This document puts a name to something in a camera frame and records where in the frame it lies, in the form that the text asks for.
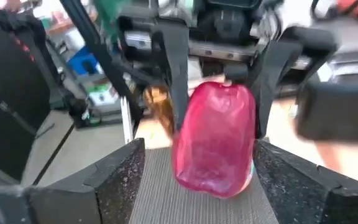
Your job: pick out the blue container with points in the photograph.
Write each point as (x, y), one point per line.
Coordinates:
(82, 63)

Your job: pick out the black toaster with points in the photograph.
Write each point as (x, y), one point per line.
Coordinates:
(337, 115)

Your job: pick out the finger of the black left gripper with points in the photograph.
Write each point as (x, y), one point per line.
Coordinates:
(319, 40)
(177, 71)

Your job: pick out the black bag with red marks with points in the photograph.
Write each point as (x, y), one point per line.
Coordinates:
(8, 93)

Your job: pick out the red plastic cup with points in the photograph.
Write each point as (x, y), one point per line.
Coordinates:
(213, 140)

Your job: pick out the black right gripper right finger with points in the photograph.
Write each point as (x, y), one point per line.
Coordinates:
(315, 196)

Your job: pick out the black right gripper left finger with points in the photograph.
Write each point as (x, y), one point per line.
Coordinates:
(73, 202)

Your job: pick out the amber translucent cup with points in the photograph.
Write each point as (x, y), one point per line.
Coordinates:
(160, 105)

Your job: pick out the green and white box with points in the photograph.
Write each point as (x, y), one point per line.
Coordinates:
(102, 95)

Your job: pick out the grey woven placemat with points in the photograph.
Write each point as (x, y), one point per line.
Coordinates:
(166, 199)

